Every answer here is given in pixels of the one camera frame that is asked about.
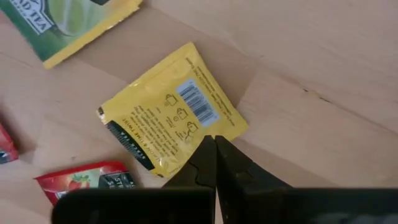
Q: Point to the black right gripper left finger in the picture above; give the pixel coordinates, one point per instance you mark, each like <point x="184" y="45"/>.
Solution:
<point x="199" y="177"/>

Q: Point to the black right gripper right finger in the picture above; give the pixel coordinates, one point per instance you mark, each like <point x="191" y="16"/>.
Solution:
<point x="245" y="189"/>

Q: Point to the yellow green lemon tea bag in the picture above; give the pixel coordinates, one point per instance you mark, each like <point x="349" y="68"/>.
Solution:
<point x="161" y="102"/>
<point x="62" y="25"/>

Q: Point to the red strawberry tea bag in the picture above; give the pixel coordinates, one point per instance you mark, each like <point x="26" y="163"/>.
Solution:
<point x="6" y="146"/>
<point x="71" y="182"/>

